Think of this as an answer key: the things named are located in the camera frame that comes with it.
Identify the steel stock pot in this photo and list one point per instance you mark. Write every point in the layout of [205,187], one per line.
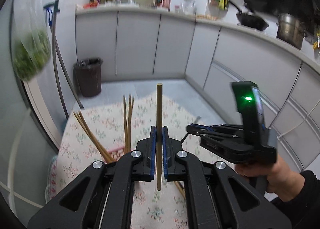
[291,30]

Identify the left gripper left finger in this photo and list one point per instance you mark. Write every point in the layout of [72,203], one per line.
[102,195]

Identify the white kitchen cabinet run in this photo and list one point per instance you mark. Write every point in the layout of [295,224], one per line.
[140,43]

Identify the person's right hand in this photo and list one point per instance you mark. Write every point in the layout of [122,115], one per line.
[282,181]

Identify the dark brown trash bin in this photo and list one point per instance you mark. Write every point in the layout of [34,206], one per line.
[88,76]

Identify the bamboo chopstick two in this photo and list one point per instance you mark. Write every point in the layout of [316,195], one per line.
[103,152]

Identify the pink perforated utensil holder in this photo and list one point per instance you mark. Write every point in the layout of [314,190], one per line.
[117,153]

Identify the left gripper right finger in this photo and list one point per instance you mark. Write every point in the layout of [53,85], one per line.
[216,196]

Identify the floral tablecloth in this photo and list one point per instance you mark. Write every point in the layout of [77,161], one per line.
[151,208]

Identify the pink detergent bottle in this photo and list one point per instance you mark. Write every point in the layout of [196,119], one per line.
[166,4]

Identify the plastic bag of greens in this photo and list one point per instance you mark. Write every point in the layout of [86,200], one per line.
[32,48]

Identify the bamboo chopstick five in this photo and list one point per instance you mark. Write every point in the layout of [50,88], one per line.
[131,103]

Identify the bamboo chopstick six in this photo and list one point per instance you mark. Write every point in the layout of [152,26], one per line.
[180,188]

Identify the broom handle grey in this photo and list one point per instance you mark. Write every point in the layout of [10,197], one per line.
[56,73]

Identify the bamboo chopstick four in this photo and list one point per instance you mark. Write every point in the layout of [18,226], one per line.
[125,123]

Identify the black wok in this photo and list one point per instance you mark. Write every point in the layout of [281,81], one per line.
[250,19]

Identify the green yellow snack bag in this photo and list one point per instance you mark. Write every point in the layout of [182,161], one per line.
[220,4]

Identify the person's right forearm black sleeve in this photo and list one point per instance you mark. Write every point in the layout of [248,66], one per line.
[303,210]

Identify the bamboo chopstick one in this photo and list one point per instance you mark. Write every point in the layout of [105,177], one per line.
[159,125]

